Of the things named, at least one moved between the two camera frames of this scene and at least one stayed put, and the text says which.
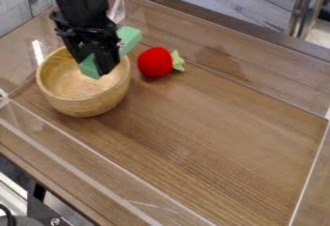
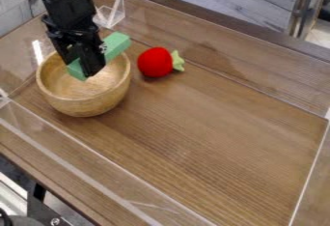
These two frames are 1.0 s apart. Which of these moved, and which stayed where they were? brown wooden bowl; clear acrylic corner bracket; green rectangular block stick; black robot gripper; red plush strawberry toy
Moved: green rectangular block stick; black robot gripper
Stayed: clear acrylic corner bracket; red plush strawberry toy; brown wooden bowl
